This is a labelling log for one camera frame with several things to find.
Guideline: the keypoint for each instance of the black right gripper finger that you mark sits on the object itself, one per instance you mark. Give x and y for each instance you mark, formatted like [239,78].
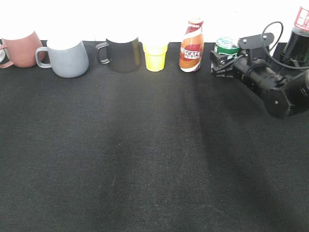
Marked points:
[221,60]
[222,71]

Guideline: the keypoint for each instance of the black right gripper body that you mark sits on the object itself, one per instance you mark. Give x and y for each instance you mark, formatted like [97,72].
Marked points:
[258,75]

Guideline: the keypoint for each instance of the green label water bottle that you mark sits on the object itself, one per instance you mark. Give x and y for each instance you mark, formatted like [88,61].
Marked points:
[226,46]

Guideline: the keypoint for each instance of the grey ceramic mug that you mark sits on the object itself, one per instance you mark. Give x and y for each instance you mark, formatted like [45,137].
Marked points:
[67,59]

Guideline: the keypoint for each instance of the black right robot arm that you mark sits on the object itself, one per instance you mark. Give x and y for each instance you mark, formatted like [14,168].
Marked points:
[282,96]

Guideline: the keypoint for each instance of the yellow plastic cup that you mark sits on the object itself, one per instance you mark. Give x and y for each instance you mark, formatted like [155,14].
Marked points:
[155,56]

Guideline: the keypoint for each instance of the Nescafe coffee bottle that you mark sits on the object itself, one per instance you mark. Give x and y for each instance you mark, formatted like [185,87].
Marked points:
[192,46]

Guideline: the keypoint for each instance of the dark cola bottle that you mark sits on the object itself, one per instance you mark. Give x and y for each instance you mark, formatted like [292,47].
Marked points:
[297,47]

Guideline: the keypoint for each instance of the black ceramic mug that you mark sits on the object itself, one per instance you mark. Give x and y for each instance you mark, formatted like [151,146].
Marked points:
[121,57]

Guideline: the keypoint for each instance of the black table cloth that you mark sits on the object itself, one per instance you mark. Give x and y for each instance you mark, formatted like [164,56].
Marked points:
[147,152]

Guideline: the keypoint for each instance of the red-brown ceramic mug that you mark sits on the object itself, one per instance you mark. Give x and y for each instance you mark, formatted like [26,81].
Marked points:
[21,52]

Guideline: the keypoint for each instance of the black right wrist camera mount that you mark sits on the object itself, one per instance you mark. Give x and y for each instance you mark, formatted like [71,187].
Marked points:
[254,43]

